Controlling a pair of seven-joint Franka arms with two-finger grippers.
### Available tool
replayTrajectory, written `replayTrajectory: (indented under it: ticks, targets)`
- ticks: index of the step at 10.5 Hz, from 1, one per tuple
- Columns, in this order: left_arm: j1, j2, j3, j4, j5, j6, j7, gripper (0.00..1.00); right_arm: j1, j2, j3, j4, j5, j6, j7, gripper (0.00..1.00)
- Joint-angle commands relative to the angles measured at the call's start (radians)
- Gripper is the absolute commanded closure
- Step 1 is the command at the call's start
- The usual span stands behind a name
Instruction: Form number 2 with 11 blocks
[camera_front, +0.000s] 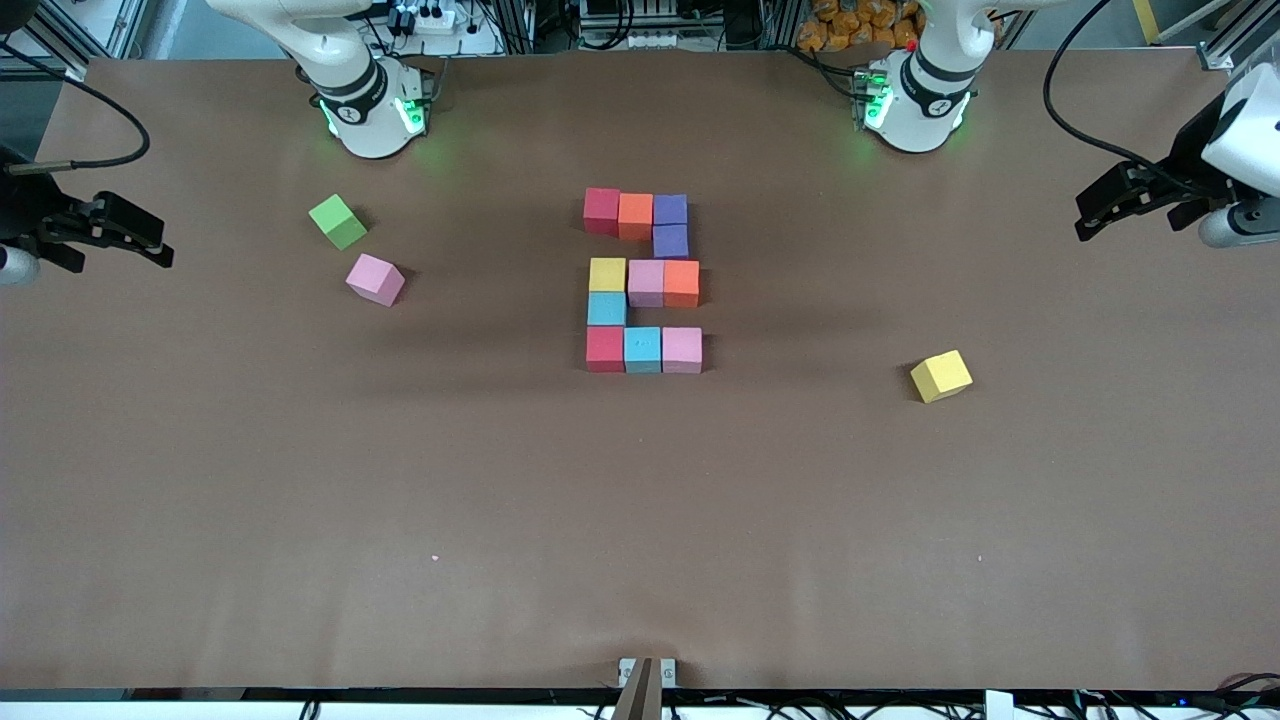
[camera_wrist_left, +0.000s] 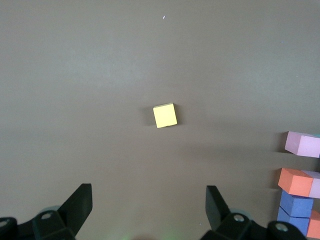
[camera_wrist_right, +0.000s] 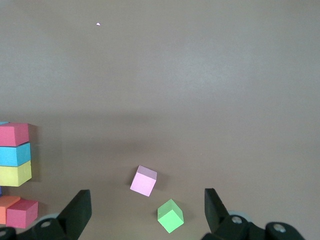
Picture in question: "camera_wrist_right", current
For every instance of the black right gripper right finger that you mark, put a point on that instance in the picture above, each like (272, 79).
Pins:
(215, 212)

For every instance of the yellow foam cube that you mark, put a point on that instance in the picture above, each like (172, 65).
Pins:
(12, 175)

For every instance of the red foam cube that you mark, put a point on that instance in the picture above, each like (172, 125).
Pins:
(21, 213)
(12, 135)

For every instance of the green foam cube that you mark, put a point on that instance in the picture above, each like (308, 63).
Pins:
(170, 217)

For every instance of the cyan foam cube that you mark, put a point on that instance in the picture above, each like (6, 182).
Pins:
(3, 123)
(12, 155)

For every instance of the pink foam cube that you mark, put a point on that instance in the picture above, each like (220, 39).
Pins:
(142, 183)

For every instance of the orange foam cube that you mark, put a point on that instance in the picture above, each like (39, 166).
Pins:
(6, 206)

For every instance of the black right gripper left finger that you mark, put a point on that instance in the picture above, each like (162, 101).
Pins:
(75, 215)

